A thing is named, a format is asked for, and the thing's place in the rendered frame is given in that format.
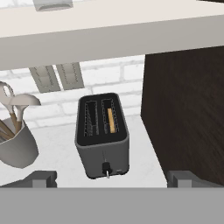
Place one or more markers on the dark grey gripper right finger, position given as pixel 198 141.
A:
pixel 181 178

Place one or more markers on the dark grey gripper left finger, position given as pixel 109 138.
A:
pixel 43 178

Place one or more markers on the black toaster lever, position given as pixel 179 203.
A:
pixel 106 168

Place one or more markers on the grey two-slot toaster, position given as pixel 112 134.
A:
pixel 102 137

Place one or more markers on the bread slice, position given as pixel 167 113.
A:
pixel 111 120

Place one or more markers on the grey utensil pot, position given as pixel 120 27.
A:
pixel 18 148

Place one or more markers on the dark wood cabinet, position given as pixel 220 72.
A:
pixel 186 113

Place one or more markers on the white wall shelf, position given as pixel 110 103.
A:
pixel 110 32

